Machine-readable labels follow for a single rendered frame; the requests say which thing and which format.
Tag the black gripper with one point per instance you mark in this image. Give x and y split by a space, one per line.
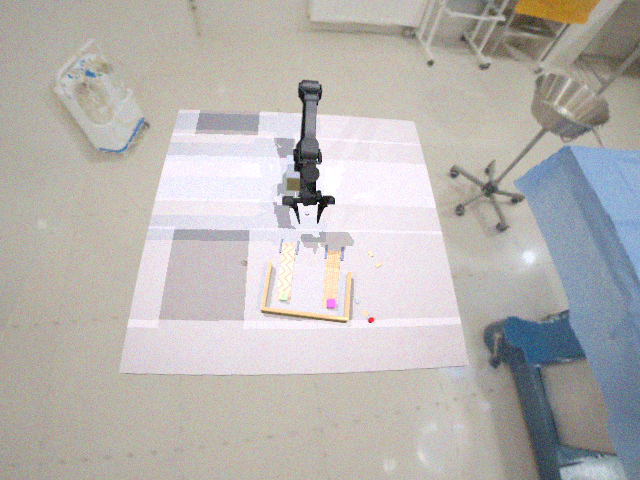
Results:
292 202

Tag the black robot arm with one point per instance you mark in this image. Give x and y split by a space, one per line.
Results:
307 150

